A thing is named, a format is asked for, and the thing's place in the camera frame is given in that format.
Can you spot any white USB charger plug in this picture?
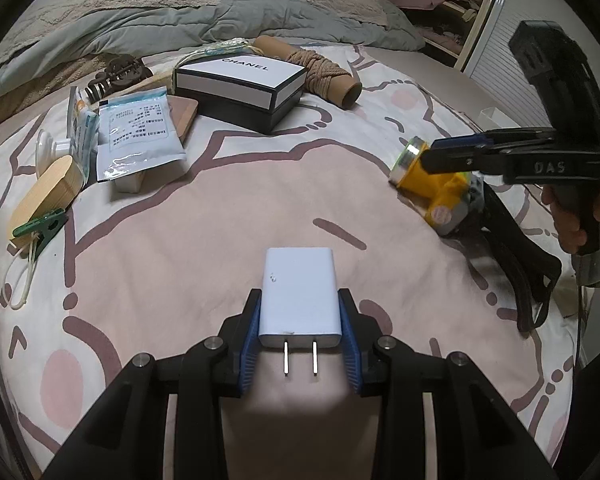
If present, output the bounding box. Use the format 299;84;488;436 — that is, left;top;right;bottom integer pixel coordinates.
259;247;342;375

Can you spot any yellow headlamp with strap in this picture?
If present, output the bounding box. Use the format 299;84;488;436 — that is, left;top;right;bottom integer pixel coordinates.
389;136;562;337

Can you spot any cardboard tube with rope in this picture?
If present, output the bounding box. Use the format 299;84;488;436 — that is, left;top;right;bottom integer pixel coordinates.
252;36;362;110

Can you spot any right hand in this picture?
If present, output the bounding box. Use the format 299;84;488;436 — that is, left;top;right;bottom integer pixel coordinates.
541;185;600;255

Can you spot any cartoon printed bed sheet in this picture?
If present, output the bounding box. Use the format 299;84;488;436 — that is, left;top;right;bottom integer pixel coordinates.
0;47;576;467

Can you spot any white slatted wardrobe door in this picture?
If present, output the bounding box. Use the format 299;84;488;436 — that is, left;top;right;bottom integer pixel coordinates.
466;0;600;142

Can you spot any silver foil pouch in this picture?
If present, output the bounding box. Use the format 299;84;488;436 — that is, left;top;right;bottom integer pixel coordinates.
96;87;186;182

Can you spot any green clothespin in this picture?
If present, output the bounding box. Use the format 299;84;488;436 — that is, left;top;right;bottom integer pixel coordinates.
12;208;68;261

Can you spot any brown wooden board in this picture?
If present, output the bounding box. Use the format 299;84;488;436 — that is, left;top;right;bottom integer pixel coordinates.
168;96;198;143

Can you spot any black white Chanel box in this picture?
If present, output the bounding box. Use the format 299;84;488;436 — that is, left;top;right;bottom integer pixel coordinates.
173;54;306;134

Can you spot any wooden oval brush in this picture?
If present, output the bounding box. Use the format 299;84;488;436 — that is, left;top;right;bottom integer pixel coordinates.
7;155;84;248

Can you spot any white plastic bottle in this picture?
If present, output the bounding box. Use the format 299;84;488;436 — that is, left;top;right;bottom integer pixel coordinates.
34;129;73;178

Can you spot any brown hair claw clip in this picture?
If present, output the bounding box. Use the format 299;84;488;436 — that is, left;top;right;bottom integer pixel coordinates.
84;54;152;104

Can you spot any grey blue duvet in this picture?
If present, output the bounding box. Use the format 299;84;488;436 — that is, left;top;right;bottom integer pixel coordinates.
0;0;425;96

